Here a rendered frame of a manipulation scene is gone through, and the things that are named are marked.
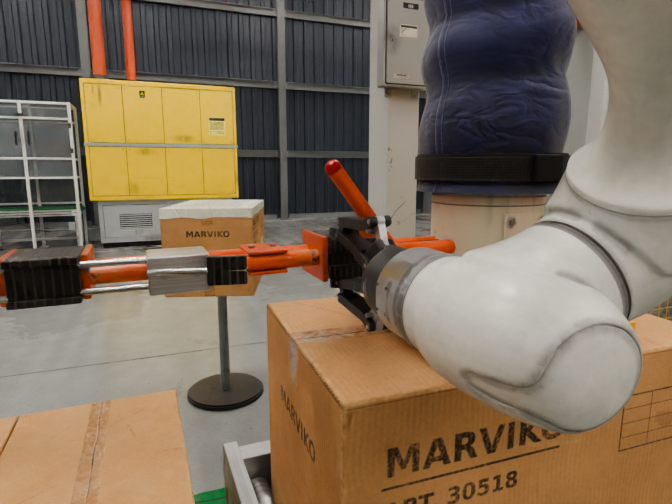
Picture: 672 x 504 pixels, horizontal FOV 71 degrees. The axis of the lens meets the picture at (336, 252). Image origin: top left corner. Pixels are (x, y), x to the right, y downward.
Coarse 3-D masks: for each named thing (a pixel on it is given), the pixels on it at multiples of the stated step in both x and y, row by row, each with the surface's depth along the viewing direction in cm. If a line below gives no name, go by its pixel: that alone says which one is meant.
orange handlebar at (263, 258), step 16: (400, 240) 70; (416, 240) 71; (432, 240) 69; (448, 240) 69; (128, 256) 57; (144, 256) 57; (256, 256) 58; (272, 256) 59; (288, 256) 59; (304, 256) 60; (96, 272) 51; (112, 272) 52; (128, 272) 52; (144, 272) 53; (256, 272) 58; (272, 272) 59
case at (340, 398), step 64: (320, 320) 76; (640, 320) 76; (320, 384) 56; (384, 384) 53; (448, 384) 54; (640, 384) 64; (320, 448) 58; (384, 448) 52; (448, 448) 55; (512, 448) 58; (576, 448) 62; (640, 448) 66
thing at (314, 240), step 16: (304, 240) 66; (320, 240) 60; (336, 240) 59; (368, 240) 61; (320, 256) 61; (336, 256) 61; (352, 256) 61; (320, 272) 61; (336, 272) 60; (352, 272) 61
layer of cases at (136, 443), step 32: (32, 416) 124; (64, 416) 124; (96, 416) 124; (128, 416) 124; (160, 416) 124; (0, 448) 110; (32, 448) 110; (64, 448) 110; (96, 448) 110; (128, 448) 110; (160, 448) 110; (0, 480) 99; (32, 480) 99; (64, 480) 99; (96, 480) 99; (128, 480) 99; (160, 480) 99
